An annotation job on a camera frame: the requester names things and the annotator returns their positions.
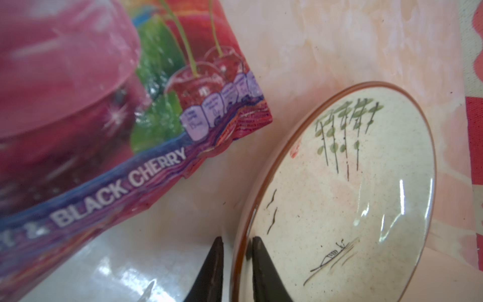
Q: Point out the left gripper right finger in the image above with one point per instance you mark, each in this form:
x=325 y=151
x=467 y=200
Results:
x=267 y=284

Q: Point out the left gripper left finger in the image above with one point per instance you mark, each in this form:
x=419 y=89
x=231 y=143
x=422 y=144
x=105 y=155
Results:
x=208 y=286

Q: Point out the beige willow pattern plate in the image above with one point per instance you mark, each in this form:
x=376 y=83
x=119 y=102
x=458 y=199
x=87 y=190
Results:
x=344 y=205

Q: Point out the purple snack bag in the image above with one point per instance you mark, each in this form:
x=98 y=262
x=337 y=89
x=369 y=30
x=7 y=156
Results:
x=105 y=105

